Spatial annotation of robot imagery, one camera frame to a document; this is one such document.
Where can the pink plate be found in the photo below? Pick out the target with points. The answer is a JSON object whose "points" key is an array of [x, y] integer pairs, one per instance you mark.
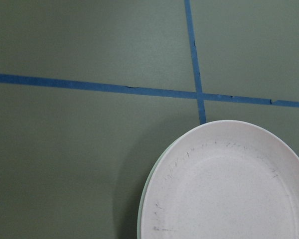
{"points": [[225, 179]]}

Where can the cream plate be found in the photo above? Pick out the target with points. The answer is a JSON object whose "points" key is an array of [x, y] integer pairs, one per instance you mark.
{"points": [[142, 199]]}

